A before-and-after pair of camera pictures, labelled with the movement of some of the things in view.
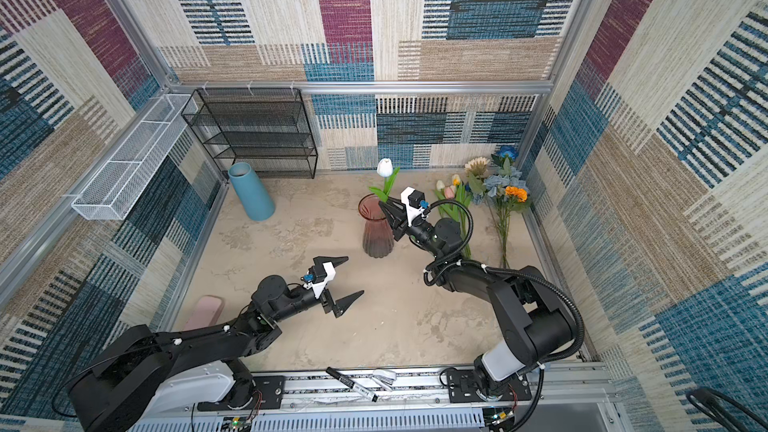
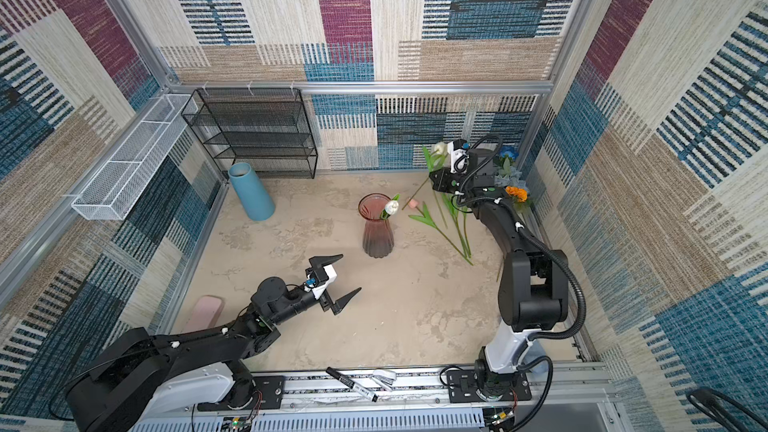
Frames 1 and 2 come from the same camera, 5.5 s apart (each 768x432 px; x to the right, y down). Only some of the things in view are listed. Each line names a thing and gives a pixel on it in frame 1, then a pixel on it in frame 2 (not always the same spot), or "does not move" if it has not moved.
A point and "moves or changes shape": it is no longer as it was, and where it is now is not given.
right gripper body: (419, 232) to (449, 182)
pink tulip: (454, 212) moves or changes shape
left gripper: (339, 306) does not move
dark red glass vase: (378, 235) does not move
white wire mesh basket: (112, 191) does not move
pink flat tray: (205, 313) does not move
